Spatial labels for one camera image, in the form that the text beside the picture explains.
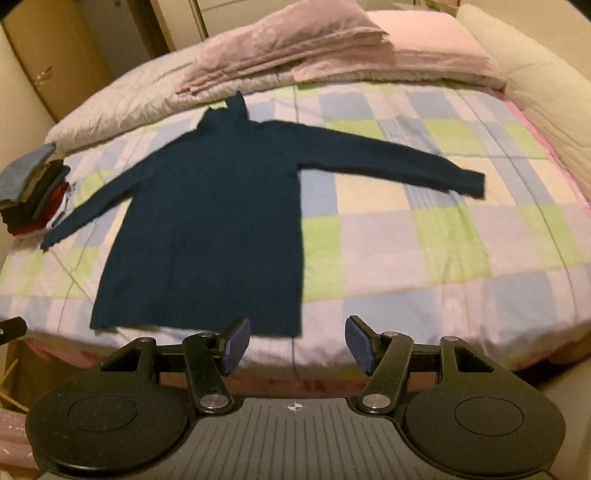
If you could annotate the checkered bed sheet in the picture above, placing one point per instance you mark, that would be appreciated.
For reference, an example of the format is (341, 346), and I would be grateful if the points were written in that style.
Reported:
(415, 240)

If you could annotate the dark folded garment yellow print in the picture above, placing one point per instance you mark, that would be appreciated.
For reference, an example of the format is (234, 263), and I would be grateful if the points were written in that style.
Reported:
(48, 173)

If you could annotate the pink pillow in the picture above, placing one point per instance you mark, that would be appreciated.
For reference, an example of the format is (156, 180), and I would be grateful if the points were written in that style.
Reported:
(438, 46)

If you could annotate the wooden cabinet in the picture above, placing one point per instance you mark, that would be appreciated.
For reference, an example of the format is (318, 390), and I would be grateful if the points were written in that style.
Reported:
(55, 55)

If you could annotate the mauve velvet pillow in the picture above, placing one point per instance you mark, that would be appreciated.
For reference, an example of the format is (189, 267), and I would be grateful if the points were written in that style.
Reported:
(286, 41)

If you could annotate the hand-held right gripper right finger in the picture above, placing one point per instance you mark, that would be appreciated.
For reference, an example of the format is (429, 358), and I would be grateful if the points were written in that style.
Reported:
(360, 344)

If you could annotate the white folded garment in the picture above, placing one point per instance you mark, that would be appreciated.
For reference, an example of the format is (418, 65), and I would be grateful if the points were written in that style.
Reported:
(67, 196)

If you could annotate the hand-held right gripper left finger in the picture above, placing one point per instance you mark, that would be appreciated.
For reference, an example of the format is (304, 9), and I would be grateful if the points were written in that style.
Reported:
(235, 346)

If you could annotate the dark blue sweater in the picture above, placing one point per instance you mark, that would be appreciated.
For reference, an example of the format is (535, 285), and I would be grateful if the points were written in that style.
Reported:
(207, 207)

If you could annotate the pink bed skirt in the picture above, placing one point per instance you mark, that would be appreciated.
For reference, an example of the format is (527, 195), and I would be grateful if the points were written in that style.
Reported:
(517, 357)

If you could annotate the cream wardrobe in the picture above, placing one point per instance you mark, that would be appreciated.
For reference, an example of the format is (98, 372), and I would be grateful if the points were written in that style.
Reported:
(231, 14)

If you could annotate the cream padded headboard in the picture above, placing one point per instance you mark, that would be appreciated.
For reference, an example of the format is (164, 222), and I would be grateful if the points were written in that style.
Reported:
(545, 92)

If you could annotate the red folded garment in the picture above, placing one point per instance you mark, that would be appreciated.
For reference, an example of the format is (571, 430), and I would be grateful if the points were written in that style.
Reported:
(53, 203)

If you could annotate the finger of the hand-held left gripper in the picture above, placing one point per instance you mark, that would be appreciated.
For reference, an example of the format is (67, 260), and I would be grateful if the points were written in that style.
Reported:
(14, 330)

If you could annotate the stack of folded clothes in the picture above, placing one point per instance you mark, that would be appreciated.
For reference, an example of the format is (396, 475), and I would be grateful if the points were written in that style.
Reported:
(32, 212)

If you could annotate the grey folded garment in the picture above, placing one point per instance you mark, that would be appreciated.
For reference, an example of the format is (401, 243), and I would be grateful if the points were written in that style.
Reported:
(23, 175)

